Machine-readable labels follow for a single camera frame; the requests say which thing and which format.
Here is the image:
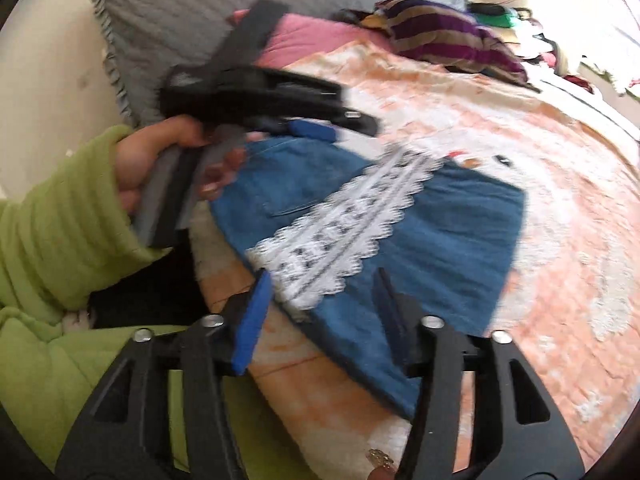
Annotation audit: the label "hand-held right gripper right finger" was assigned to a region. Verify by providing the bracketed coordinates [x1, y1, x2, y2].
[375, 267, 584, 480]

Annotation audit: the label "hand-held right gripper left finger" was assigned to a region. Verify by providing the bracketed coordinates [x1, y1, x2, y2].
[54, 269, 274, 480]

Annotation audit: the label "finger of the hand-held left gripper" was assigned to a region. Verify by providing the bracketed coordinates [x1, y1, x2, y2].
[250, 116, 341, 142]
[320, 100, 382, 137]

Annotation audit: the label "blue pants with lace trim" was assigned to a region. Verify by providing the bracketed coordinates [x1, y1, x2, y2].
[207, 137, 528, 421]

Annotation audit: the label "person's left forearm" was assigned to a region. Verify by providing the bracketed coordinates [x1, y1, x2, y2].
[0, 125, 171, 326]

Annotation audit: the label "person's left hand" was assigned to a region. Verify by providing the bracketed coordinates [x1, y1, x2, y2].
[112, 114, 264, 217]

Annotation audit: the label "person's right hand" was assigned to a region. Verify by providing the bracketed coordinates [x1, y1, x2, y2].
[366, 449, 402, 480]

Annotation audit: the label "pink pillow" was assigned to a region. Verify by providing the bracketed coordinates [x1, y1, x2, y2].
[227, 9, 381, 68]

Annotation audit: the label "grey quilted cushion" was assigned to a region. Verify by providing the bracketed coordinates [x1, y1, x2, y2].
[89, 0, 471, 128]

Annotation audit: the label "dark cloth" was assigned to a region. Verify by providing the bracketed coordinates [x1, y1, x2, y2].
[90, 247, 241, 331]

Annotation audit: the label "purple striped pillow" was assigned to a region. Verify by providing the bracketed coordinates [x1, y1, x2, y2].
[360, 0, 543, 92]

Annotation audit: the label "pile of folded clothes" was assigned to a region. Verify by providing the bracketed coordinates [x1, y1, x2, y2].
[467, 2, 566, 68]

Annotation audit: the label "orange floral blanket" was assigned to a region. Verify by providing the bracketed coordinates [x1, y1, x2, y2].
[190, 40, 640, 480]

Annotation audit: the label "person's green jacket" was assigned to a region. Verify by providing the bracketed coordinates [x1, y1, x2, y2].
[0, 305, 321, 480]

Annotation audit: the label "white bed sheet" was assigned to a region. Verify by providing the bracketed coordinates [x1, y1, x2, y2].
[525, 62, 640, 138]

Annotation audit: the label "clothes on windowsill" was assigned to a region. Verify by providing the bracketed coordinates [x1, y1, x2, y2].
[580, 55, 640, 97]

